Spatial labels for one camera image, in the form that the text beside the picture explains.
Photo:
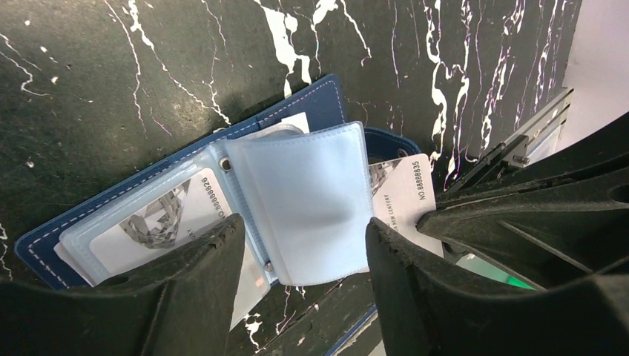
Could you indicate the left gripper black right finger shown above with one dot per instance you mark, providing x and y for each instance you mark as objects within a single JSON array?
[{"x": 429, "y": 306}]

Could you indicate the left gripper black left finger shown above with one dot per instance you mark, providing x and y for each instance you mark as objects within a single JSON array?
[{"x": 178, "y": 304}]

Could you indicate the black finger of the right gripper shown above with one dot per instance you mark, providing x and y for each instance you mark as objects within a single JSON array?
[
  {"x": 545, "y": 236},
  {"x": 602, "y": 152}
]

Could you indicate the grey credit card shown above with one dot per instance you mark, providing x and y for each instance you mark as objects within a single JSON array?
[
  {"x": 180, "y": 215},
  {"x": 402, "y": 192}
]

